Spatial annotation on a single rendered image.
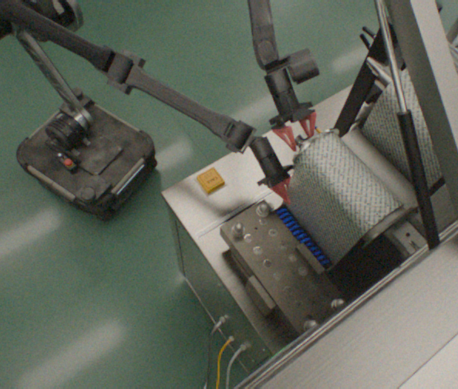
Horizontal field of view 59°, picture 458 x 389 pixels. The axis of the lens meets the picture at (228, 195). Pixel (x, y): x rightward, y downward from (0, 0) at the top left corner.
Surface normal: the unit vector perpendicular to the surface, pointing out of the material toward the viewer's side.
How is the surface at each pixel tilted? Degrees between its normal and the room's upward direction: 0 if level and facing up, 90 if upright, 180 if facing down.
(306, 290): 0
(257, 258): 0
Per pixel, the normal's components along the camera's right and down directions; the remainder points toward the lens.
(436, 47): 0.38, 0.07
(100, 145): 0.05, -0.46
